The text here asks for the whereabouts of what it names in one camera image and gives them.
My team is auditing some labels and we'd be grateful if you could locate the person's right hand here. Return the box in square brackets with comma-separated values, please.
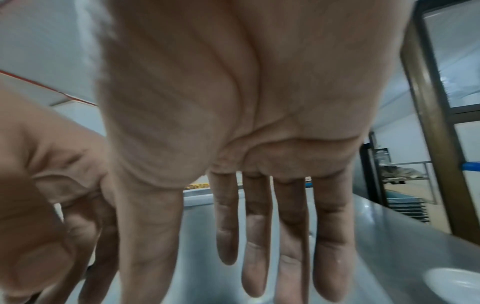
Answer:
[95, 0, 415, 304]

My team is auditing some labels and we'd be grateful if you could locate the black cabinet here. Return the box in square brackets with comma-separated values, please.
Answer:
[359, 131, 392, 205]

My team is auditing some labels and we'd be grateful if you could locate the stack of grey trays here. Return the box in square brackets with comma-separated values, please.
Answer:
[386, 190, 431, 223]

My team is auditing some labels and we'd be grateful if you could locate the person's left hand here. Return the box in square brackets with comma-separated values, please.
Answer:
[0, 86, 122, 304]

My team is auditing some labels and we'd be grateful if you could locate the metal shelf rack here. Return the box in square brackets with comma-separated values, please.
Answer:
[378, 160, 438, 205]

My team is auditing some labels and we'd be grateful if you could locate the red wall pipe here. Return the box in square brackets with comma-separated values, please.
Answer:
[0, 69, 99, 107]

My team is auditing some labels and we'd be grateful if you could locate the white bowl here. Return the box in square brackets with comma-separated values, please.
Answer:
[423, 267, 480, 304]

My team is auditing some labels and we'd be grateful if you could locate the brown door frame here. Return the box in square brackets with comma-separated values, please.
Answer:
[399, 0, 480, 238]

